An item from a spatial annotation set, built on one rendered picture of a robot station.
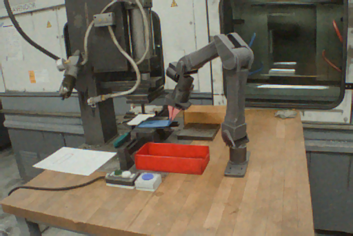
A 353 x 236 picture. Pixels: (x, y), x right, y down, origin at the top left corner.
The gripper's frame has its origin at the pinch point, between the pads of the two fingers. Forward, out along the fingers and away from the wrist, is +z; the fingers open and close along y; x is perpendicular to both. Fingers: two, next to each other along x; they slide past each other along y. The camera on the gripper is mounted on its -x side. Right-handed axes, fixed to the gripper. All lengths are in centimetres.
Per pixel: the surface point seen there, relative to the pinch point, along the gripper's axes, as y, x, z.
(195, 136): -11.3, -6.0, 5.3
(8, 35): 170, -73, 29
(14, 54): 160, -73, 43
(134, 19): 27.6, 2.7, -33.2
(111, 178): 4.6, 37.4, 11.9
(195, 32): 18, -63, -28
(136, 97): 14.1, 8.9, -6.1
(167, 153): -6.0, 12.8, 7.9
